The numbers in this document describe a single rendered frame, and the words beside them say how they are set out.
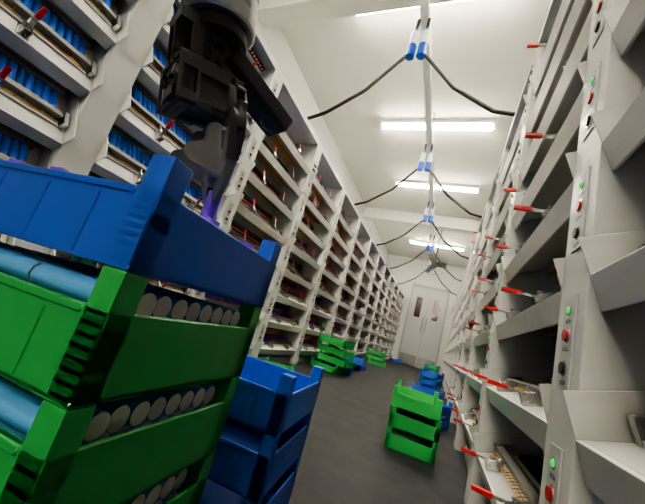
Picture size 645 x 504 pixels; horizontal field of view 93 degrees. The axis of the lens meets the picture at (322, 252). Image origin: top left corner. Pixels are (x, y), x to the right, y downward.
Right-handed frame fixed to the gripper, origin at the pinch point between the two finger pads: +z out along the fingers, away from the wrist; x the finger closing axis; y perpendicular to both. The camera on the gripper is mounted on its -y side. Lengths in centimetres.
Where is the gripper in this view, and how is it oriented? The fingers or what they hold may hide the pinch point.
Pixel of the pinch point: (217, 194)
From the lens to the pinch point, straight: 42.3
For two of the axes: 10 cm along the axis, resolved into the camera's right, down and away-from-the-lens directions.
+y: -7.1, -0.9, -6.9
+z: -0.9, 9.9, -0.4
